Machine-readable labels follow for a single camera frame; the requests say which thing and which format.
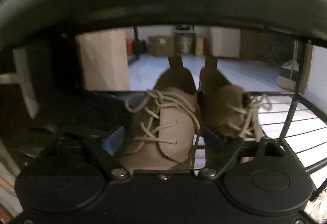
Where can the cardboard box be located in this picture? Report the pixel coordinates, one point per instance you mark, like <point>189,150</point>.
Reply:
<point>161,46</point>

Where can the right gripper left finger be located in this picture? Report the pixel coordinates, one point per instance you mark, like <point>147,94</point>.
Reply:
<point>102,149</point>

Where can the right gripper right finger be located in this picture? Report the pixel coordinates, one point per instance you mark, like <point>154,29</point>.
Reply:
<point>221,153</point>

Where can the brown paper bag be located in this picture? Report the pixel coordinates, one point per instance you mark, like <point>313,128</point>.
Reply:
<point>104,60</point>

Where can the tan suede lace-up shoe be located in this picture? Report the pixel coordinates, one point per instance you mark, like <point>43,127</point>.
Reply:
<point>165,120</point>

